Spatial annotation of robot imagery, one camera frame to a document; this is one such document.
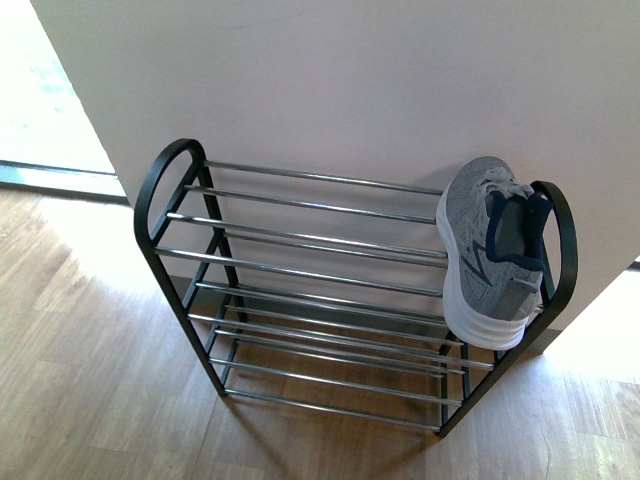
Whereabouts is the grey knit sneaker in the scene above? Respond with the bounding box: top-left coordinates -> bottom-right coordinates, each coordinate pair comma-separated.
436,156 -> 553,351

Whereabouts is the black metal shoe rack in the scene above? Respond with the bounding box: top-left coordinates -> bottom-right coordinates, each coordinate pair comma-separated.
134,139 -> 578,436

